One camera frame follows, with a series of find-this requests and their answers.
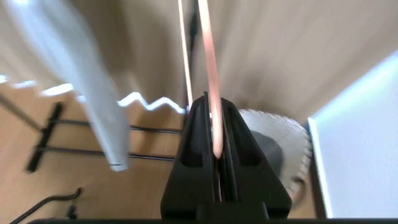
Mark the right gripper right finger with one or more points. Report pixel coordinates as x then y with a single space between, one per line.
252 180

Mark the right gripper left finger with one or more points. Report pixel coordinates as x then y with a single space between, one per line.
192 174

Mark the pink clothes hanger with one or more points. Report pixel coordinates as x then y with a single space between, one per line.
211 77

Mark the pale grey shorts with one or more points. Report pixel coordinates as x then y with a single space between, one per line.
77 77

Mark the white laundry basket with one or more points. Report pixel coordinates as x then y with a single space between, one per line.
280 130

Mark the black clothes rack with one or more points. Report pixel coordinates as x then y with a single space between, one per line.
45 137

